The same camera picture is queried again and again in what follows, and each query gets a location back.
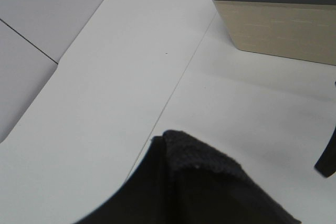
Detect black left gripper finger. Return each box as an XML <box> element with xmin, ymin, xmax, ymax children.
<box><xmin>314</xmin><ymin>130</ymin><xmax>336</xmax><ymax>177</ymax></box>

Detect dark navy towel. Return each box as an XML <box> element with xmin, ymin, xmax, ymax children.
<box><xmin>80</xmin><ymin>130</ymin><xmax>298</xmax><ymax>223</ymax></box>

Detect beige bin with grey rim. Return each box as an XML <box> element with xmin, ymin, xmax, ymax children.
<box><xmin>212</xmin><ymin>0</ymin><xmax>335</xmax><ymax>65</ymax></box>

